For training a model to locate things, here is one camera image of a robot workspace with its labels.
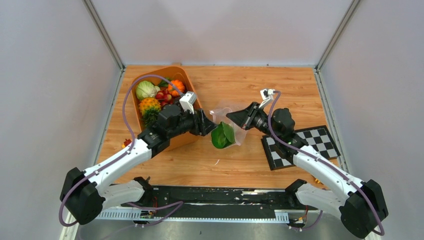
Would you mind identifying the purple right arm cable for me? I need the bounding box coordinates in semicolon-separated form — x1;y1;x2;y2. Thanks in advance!
266;90;386;237

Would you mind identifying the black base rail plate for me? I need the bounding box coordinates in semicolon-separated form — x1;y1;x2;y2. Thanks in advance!
140;186;313;218

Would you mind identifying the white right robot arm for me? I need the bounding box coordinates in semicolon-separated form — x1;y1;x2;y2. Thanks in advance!
226;102;389;239

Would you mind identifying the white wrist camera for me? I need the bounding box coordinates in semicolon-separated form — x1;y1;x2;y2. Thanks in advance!
258;88;276;109
179;91;197;115

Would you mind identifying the orange plastic basket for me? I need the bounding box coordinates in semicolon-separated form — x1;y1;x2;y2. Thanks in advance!
130;65;204;152

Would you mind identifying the pale green cabbage toy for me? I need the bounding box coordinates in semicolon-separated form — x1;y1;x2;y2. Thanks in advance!
135;80;160;101

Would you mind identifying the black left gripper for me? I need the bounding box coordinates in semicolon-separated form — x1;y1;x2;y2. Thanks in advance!
168;105;219;139

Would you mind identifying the colourful toy block stack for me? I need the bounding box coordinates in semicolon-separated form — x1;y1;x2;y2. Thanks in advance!
121;138;132;149

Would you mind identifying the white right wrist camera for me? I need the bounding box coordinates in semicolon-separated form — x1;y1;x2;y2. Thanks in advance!
258;88;276;109

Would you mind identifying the black white checkerboard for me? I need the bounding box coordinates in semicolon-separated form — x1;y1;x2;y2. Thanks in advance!
260;125;341;171

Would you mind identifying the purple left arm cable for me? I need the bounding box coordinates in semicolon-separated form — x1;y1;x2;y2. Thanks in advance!
58;74;185;228

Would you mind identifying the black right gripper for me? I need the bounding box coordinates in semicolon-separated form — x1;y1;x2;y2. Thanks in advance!
226;102;280;142

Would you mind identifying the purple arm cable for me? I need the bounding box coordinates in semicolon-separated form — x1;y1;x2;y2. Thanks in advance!
266;90;386;237
58;74;185;228

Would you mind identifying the toy pineapple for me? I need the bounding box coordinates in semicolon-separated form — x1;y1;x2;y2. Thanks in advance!
138;97;162;128

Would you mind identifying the clear zip top bag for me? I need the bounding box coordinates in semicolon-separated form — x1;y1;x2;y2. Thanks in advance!
209;100;247;149

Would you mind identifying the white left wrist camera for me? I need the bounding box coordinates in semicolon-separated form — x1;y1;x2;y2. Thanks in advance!
179;91;197;115

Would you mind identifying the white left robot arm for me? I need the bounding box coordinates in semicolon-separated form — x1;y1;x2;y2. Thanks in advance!
59;104;217;227

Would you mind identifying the white slotted cable duct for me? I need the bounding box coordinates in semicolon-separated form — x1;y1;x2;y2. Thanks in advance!
95;209;290;224

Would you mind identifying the green bok choy toy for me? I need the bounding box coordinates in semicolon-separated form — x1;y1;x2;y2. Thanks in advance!
211;121;236;149

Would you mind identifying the orange toy pumpkin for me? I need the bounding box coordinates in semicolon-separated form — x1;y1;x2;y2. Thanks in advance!
167;79;186;98

